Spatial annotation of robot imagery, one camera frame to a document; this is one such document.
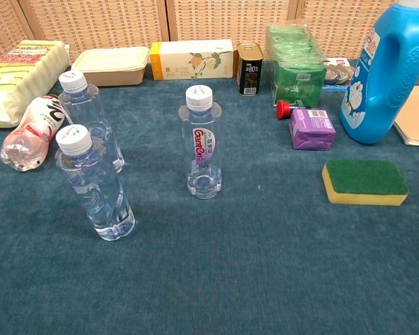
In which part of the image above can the beige lidded food container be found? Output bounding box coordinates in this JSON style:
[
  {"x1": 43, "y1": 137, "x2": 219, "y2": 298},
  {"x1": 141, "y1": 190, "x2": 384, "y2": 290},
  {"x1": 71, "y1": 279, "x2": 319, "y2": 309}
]
[{"x1": 71, "y1": 45, "x2": 151, "y2": 87}]

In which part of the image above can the small red-capped metal item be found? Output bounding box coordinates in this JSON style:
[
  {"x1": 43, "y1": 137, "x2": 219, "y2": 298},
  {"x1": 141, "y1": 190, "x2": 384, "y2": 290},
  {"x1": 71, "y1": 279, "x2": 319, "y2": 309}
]
[{"x1": 276, "y1": 100, "x2": 307, "y2": 121}]

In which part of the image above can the green and yellow sponge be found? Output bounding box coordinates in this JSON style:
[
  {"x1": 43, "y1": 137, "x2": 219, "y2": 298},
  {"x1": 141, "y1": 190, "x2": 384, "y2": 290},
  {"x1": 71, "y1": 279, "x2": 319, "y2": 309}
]
[{"x1": 321, "y1": 159, "x2": 410, "y2": 207}]

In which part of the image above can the small purple box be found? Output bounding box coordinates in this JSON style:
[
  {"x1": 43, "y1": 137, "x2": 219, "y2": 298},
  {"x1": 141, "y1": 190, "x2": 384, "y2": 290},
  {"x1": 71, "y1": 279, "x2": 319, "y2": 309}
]
[{"x1": 288, "y1": 107, "x2": 337, "y2": 151}]

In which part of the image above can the blue detergent bottle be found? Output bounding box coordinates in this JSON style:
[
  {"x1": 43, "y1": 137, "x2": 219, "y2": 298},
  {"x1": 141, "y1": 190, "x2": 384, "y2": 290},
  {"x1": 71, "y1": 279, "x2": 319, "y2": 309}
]
[{"x1": 339, "y1": 0, "x2": 419, "y2": 145}]

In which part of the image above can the blue white blister pack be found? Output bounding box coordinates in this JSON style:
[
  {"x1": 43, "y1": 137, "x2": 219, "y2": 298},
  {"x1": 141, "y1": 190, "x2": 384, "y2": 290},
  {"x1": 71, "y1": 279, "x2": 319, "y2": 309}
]
[{"x1": 321, "y1": 57, "x2": 355, "y2": 92}]

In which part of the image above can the clear water bottle purple label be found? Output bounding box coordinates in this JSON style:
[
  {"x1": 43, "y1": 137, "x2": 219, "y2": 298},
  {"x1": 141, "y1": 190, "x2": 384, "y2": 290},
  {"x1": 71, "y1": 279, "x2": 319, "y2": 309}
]
[{"x1": 177, "y1": 84, "x2": 223, "y2": 200}]

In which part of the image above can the gold and black tin can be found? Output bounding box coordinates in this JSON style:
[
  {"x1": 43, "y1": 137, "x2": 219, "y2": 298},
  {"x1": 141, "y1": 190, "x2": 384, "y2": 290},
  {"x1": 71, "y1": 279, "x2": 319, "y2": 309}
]
[{"x1": 237, "y1": 42, "x2": 265, "y2": 96}]

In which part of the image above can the green packet stack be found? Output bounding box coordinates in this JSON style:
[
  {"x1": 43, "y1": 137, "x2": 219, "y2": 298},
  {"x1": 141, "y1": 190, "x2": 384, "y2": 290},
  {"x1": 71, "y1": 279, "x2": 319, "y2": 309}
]
[{"x1": 267, "y1": 23, "x2": 328, "y2": 107}]

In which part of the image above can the white orange flower-print carton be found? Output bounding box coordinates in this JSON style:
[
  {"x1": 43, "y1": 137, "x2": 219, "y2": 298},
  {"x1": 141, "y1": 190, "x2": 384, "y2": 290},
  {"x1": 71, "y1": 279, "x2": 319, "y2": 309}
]
[{"x1": 149, "y1": 39, "x2": 235, "y2": 82}]

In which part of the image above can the blue table cloth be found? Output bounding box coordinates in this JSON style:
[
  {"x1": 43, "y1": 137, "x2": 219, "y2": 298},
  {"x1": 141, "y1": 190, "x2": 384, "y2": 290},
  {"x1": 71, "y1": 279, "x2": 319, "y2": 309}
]
[{"x1": 0, "y1": 57, "x2": 419, "y2": 335}]

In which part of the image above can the wicker folding screen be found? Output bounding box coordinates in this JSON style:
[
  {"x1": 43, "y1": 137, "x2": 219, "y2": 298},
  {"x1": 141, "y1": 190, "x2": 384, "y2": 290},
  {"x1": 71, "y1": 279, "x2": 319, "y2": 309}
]
[{"x1": 0, "y1": 0, "x2": 419, "y2": 67}]

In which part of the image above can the pink drink bottle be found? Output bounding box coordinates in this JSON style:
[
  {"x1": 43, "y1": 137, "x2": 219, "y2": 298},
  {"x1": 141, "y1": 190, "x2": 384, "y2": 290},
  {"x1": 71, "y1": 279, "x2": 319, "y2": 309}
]
[{"x1": 0, "y1": 93, "x2": 68, "y2": 172}]

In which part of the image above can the clear water bottle white cap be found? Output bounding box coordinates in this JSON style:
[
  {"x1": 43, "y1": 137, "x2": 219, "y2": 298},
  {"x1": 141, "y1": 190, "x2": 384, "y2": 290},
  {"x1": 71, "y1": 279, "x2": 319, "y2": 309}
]
[
  {"x1": 58, "y1": 69, "x2": 126, "y2": 174},
  {"x1": 54, "y1": 124, "x2": 136, "y2": 241}
]

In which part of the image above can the brown spiral notebook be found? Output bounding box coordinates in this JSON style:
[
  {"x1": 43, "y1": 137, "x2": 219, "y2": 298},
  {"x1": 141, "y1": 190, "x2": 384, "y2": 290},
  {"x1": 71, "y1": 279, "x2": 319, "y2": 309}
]
[{"x1": 393, "y1": 85, "x2": 419, "y2": 147}]

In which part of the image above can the yellow sponge multipack bag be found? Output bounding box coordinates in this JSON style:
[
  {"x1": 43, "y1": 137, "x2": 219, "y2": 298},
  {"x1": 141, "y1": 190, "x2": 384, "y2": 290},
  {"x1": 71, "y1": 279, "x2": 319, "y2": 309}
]
[{"x1": 0, "y1": 39, "x2": 71, "y2": 129}]

